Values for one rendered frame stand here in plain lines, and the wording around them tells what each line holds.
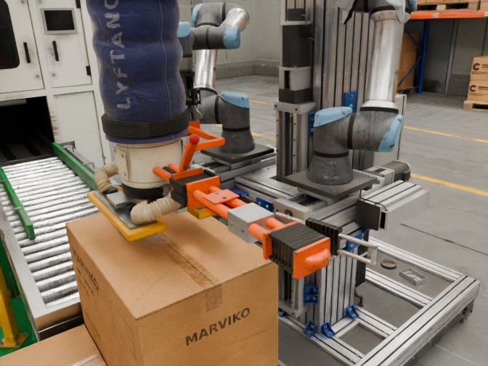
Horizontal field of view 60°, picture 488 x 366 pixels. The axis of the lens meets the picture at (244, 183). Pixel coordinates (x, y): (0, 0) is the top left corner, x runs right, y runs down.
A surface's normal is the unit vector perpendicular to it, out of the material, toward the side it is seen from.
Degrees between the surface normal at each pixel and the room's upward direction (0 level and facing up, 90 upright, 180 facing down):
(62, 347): 0
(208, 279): 0
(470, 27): 90
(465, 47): 90
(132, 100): 79
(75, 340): 0
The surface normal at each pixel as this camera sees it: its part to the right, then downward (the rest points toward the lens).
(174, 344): 0.58, 0.27
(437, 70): -0.77, 0.25
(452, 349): -0.03, -0.93
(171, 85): 0.77, -0.05
